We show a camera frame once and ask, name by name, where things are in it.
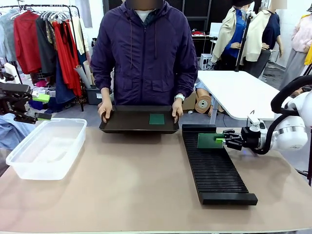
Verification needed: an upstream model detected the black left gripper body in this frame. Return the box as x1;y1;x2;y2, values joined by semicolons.
0;82;33;116

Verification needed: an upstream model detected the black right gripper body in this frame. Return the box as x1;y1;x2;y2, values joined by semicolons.
241;126;260;150

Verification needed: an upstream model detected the green PCB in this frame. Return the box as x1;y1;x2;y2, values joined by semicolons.
197;133;226;150
149;113;166;125

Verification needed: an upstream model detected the black plastic tray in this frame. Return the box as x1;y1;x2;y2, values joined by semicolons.
98;105;181;134

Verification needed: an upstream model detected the person's left forearm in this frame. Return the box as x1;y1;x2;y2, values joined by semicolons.
173;58;198;98

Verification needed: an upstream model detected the person's right forearm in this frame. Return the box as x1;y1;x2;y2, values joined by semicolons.
90;58;116;93

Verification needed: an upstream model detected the person's left hand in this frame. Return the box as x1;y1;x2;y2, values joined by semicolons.
171;99;184;123

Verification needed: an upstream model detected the person's right hand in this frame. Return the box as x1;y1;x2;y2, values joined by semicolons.
97;100;114;124

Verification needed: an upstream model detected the light blue cloth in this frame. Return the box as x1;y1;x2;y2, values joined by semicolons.
0;114;26;151

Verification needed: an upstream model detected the navy hanging garment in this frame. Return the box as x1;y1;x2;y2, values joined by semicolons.
55;58;77;104

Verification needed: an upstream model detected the black slotted PCB rack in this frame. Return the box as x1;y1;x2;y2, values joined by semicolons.
182;124;258;206

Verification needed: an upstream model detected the clear plastic box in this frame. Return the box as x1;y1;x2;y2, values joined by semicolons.
5;118;88;181

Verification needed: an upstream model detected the white table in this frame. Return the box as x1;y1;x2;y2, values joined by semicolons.
196;70;281;124

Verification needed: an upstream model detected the grey paper roll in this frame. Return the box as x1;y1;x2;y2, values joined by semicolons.
74;64;92;89

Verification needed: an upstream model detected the red hanging dress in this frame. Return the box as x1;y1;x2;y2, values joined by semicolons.
52;20;83;98

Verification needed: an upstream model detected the dark grey hanging garment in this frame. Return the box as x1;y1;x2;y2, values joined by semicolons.
36;16;58;77

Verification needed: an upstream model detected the grey storage bin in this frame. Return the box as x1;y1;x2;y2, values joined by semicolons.
86;87;102;106

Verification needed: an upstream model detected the red hanging jacket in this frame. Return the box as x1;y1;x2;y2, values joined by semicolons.
13;11;42;75

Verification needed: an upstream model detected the grey hanging shirt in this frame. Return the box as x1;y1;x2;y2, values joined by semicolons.
0;10;17;63

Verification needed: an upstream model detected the cream hanging garment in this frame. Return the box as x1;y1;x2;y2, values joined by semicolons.
69;17;86;56

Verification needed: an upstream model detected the black metal clothes rack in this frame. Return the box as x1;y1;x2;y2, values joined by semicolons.
0;4;85;112

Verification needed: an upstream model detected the black tripod pole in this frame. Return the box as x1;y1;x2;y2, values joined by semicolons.
234;11;253;73

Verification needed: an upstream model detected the yellow garment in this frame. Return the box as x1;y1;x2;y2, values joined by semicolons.
304;45;312;66

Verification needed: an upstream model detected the mannequin in cream jacket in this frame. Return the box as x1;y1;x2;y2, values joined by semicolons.
243;8;284;78

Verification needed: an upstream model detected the mannequin in pink top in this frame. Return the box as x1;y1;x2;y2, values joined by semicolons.
278;14;312;91

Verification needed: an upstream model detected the mannequin in beige coat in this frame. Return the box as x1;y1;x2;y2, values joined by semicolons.
210;5;247;64

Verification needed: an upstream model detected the person in purple jacket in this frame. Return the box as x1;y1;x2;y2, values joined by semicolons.
90;0;198;107

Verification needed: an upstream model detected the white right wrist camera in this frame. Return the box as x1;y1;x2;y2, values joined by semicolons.
247;116;267;130

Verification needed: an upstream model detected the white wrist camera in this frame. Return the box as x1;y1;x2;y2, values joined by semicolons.
0;62;16;82
247;116;267;130

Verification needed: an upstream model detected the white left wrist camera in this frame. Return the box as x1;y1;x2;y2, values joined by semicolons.
0;62;16;82

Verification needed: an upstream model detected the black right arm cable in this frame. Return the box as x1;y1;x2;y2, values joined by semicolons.
253;75;312;156

